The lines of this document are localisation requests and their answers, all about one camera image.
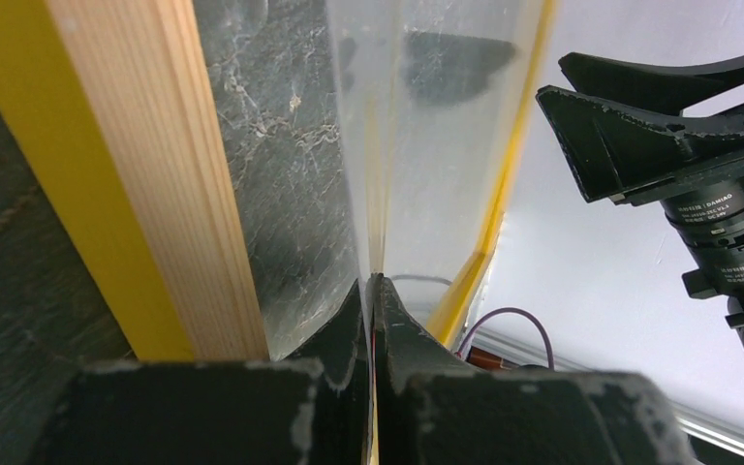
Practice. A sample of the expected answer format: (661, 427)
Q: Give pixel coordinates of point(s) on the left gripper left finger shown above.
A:
(310, 407)

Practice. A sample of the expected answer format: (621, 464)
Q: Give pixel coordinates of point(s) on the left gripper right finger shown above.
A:
(434, 408)

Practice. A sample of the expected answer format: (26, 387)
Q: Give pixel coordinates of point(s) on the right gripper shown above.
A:
(636, 150)

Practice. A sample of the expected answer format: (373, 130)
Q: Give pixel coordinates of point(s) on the transparent plastic sheet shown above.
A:
(428, 94)

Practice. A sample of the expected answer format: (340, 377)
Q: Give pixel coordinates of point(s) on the yellow wooden picture frame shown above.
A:
(191, 151)

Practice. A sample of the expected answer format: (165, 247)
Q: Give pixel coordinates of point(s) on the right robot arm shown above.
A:
(623, 130)

